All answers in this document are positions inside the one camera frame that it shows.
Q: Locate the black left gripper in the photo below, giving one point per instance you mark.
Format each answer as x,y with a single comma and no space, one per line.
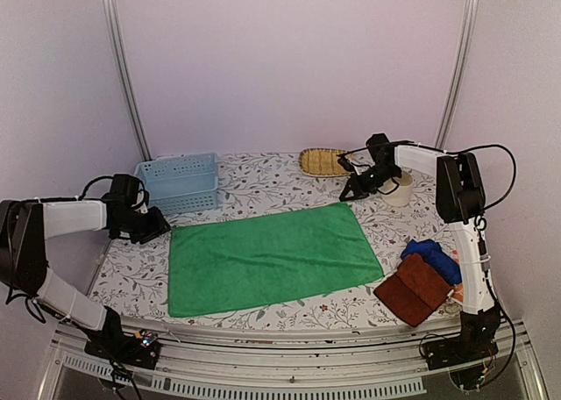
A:
158,227

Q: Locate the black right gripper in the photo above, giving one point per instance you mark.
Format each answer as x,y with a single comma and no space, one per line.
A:
358,193

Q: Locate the green microfiber towel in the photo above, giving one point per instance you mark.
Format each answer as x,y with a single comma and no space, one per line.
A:
253,262

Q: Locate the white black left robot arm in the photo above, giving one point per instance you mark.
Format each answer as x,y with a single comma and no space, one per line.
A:
41,245

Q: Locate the woven bamboo tray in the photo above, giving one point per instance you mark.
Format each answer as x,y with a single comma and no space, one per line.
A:
321,162

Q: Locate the cream cylindrical cup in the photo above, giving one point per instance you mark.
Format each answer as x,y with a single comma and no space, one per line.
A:
397,191

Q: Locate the light blue plastic basket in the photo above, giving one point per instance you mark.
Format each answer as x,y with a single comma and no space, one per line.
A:
181,184

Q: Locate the blue rolled towel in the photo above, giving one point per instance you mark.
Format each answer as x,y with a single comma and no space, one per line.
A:
432,254

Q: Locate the brown folded towel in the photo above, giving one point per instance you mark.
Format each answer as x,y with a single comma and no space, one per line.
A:
414,291

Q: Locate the orange patterned towel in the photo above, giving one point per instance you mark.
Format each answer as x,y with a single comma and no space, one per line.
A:
458,290

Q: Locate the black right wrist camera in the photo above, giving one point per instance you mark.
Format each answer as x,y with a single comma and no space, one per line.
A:
376,143

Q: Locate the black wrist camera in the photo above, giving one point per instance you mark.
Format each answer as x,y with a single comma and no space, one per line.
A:
376,143
128,190

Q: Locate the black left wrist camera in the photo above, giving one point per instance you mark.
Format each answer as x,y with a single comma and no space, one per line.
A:
128,190

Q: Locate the aluminium front rail base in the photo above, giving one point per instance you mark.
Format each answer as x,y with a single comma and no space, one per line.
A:
385,362

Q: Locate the right aluminium frame post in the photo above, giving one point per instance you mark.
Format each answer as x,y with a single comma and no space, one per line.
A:
469,20

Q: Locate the aluminium frame post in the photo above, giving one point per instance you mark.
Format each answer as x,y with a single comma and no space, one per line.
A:
124,76
469,20

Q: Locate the left aluminium frame post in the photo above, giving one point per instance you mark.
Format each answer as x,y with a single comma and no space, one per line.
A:
124,76

